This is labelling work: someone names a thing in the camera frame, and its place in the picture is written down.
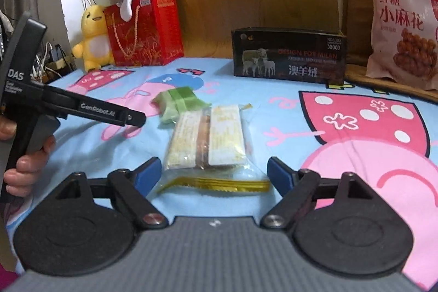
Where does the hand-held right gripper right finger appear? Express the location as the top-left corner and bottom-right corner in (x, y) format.
(261, 157), (397, 231)

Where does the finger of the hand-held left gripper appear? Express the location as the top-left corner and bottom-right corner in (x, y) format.
(43, 85), (147, 128)

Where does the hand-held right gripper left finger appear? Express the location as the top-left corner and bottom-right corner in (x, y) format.
(36, 157), (169, 231)

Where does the clear gold-edged biscuit packet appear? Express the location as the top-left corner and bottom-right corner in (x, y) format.
(157, 103), (272, 196)

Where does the light green snack packet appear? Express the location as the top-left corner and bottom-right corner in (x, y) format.
(151, 86), (212, 126)

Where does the person's left hand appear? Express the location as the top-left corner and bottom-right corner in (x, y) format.
(0, 117), (56, 190)

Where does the yellow plush duck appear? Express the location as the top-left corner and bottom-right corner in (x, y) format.
(72, 4), (115, 72)

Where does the printed cartoon blanket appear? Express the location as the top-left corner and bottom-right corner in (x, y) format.
(0, 56), (438, 291)

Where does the red gift bag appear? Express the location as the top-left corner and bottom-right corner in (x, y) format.
(103, 0), (185, 67)

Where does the black cardboard box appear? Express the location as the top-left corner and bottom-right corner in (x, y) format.
(231, 27), (348, 85)

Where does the large pink snack bag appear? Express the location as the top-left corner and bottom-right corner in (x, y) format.
(360, 0), (438, 89)

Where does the tangle of cables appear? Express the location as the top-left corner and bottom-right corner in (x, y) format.
(31, 42), (76, 82)

